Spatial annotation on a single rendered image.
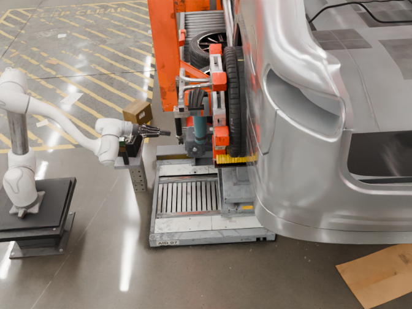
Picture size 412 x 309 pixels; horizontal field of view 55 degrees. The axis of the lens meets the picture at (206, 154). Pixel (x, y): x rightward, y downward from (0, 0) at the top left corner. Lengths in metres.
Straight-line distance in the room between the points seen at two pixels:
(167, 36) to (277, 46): 1.46
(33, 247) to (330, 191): 2.10
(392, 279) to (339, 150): 1.53
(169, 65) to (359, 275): 1.81
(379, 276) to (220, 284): 0.97
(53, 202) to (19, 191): 0.24
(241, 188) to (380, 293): 1.05
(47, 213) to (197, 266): 1.00
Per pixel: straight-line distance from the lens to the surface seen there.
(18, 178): 2.61
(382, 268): 2.75
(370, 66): 2.50
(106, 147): 2.30
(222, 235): 2.64
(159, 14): 2.61
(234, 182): 2.74
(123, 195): 3.10
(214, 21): 5.09
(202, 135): 2.64
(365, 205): 1.49
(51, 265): 2.85
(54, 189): 2.83
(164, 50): 2.71
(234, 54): 2.22
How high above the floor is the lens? 2.18
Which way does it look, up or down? 41 degrees down
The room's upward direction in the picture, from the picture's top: 3 degrees counter-clockwise
